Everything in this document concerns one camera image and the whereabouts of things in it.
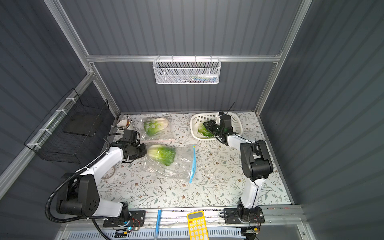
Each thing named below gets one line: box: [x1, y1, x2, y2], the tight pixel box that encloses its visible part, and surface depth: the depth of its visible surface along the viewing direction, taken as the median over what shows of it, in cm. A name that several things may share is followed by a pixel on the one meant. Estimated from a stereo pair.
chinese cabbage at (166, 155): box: [147, 144, 176, 166], surface depth 90 cm
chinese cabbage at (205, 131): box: [197, 123, 216, 138], surface depth 98 cm
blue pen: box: [155, 209, 162, 239], surface depth 74 cm
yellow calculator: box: [187, 210, 209, 240], surface depth 72 cm
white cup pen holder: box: [116, 119, 134, 131], surface depth 103 cm
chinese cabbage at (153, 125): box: [144, 117, 169, 136], surface depth 106 cm
